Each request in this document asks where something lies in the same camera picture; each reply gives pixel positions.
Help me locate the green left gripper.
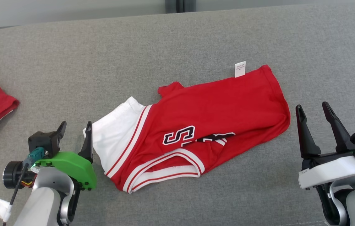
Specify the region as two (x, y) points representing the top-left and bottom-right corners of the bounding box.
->
(2, 121), (97, 191)

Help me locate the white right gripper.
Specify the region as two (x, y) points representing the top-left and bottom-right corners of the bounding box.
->
(295, 101), (355, 190)

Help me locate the red jersey with number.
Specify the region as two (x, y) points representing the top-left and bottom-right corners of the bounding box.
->
(83, 61), (291, 194)

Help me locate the black cable with teal plug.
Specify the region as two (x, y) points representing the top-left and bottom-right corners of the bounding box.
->
(2, 147), (47, 226)

